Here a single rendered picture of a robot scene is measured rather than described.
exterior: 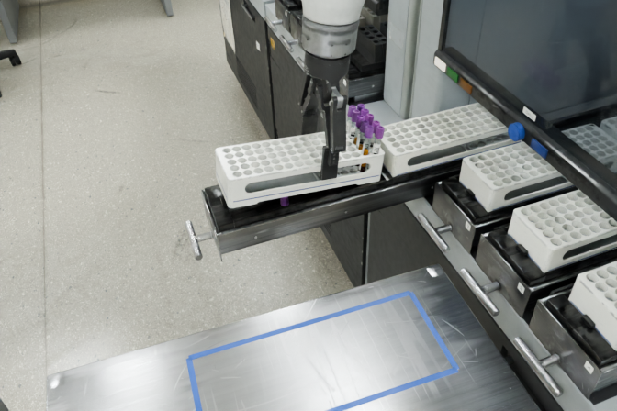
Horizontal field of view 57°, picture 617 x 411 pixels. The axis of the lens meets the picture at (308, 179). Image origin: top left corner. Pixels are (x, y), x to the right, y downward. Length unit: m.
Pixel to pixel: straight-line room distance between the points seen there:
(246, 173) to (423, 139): 0.36
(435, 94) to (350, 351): 0.61
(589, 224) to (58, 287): 1.71
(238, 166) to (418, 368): 0.44
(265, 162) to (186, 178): 1.47
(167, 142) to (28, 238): 0.73
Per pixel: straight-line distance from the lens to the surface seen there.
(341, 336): 0.85
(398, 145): 1.12
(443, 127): 1.18
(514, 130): 0.97
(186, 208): 2.33
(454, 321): 0.88
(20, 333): 2.11
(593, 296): 0.92
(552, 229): 0.99
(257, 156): 1.03
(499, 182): 1.06
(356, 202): 1.08
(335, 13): 0.89
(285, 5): 1.85
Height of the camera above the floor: 1.51
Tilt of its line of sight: 39 degrees down
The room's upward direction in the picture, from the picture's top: 2 degrees counter-clockwise
